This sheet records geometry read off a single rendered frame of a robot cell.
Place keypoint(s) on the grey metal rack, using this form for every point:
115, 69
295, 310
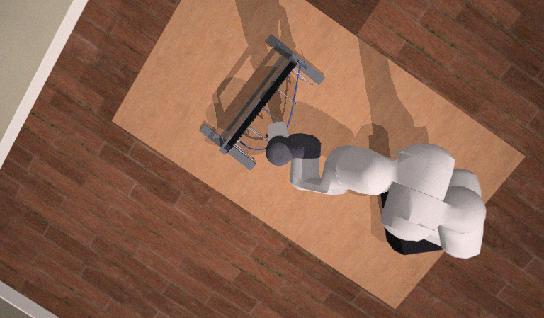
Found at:
228, 146

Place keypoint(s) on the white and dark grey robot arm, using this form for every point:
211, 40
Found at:
417, 205

